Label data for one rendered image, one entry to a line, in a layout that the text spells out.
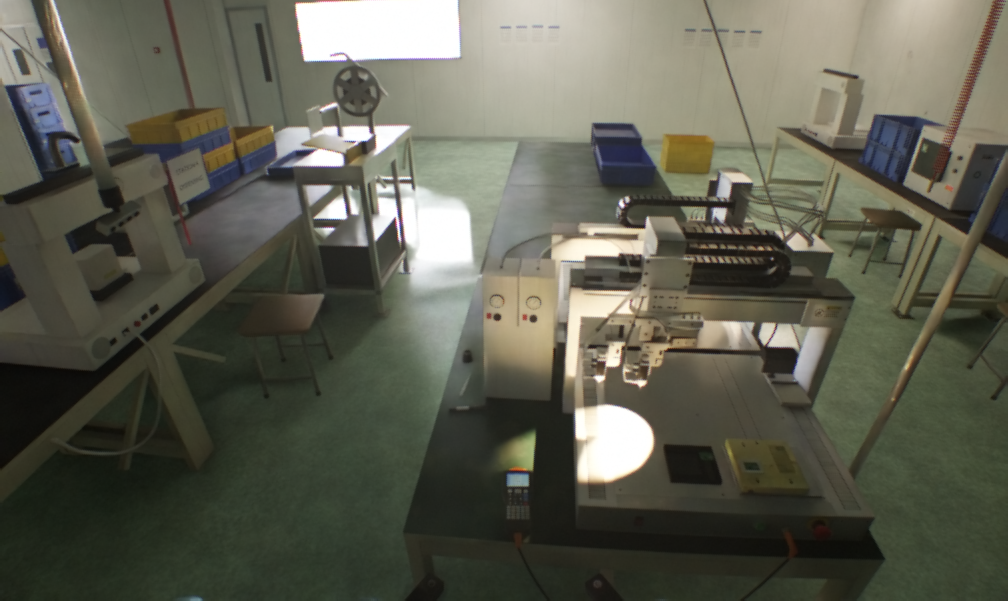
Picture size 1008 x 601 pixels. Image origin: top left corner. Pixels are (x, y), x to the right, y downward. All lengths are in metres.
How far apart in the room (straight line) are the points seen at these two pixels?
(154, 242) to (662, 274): 2.16
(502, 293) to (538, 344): 0.21
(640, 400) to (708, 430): 0.21
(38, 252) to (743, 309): 2.27
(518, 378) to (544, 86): 6.95
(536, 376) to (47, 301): 1.77
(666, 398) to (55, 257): 2.12
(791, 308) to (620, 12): 7.04
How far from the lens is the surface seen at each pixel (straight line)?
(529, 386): 1.66
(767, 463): 1.47
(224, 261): 3.02
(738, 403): 1.67
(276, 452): 2.79
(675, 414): 1.57
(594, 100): 8.32
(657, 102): 8.45
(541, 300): 1.46
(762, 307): 1.52
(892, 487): 2.97
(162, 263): 2.67
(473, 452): 1.54
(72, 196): 2.26
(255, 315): 2.98
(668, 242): 1.24
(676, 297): 1.30
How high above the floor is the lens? 1.89
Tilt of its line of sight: 29 degrees down
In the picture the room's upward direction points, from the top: 1 degrees counter-clockwise
